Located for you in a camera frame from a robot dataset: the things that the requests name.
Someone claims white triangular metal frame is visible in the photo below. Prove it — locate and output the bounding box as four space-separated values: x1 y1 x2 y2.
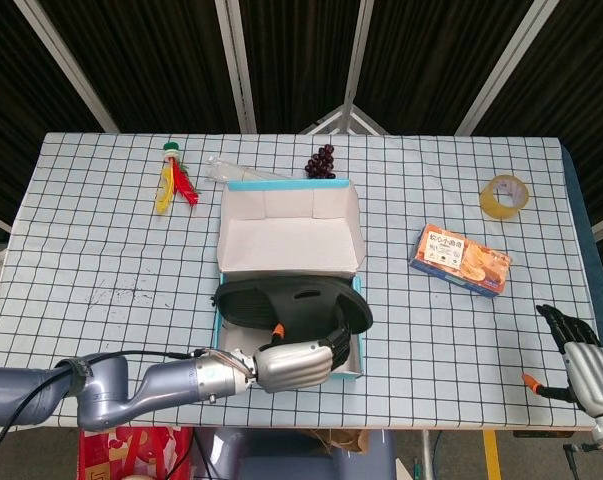
300 104 390 135

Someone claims checkered light blue tablecloth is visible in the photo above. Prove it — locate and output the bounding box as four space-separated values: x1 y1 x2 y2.
0 131 600 431

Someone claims blue-grey chair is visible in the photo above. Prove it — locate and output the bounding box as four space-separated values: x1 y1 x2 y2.
193 428 397 480

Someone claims orange blue snack package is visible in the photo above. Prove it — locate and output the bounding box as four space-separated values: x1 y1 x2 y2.
408 223 512 300

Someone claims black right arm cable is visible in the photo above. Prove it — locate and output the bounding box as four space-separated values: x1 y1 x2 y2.
561 442 600 480

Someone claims brown paper bag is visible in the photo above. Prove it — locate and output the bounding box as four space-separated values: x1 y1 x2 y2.
300 428 371 454

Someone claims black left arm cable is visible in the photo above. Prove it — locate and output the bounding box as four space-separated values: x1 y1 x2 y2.
0 351 192 441

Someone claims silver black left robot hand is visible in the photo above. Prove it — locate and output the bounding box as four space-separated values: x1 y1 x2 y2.
253 323 355 394

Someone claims dark purple grape bunch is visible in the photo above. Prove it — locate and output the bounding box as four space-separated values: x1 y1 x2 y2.
304 143 338 180

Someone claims yellow tape roll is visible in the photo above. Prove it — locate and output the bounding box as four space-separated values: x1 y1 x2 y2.
479 173 530 220

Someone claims dark folding screen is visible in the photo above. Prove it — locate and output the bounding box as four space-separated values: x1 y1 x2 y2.
0 0 603 241

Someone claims red yellow feather shuttlecock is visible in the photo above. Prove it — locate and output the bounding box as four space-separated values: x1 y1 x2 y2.
154 142 201 216

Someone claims light blue shoe box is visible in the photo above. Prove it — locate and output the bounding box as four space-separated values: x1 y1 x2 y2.
211 178 367 382

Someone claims black slipper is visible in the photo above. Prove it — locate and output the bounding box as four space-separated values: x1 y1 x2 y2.
211 277 375 346

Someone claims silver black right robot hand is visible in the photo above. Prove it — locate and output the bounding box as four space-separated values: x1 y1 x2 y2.
521 303 603 415

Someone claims red patterned bag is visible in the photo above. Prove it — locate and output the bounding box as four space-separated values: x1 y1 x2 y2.
78 425 195 480

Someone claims clear plastic bag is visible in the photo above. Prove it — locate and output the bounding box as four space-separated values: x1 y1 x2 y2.
204 155 292 182

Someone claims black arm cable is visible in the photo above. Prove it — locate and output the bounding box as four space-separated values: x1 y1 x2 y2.
561 442 600 480
0 351 192 441

